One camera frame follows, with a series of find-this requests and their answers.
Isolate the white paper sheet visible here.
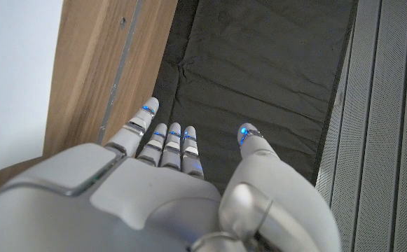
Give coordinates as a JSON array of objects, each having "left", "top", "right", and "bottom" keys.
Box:
[{"left": 0, "top": 0, "right": 64, "bottom": 178}]

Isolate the black fabric backdrop curtain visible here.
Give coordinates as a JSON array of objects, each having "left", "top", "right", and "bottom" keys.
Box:
[{"left": 135, "top": 0, "right": 359, "bottom": 195}]

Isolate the grey tape marking line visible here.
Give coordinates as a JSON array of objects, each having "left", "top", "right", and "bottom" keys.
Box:
[{"left": 96, "top": 0, "right": 144, "bottom": 145}]

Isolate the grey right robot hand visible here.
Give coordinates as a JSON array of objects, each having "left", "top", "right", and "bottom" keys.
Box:
[{"left": 0, "top": 97, "right": 343, "bottom": 252}]

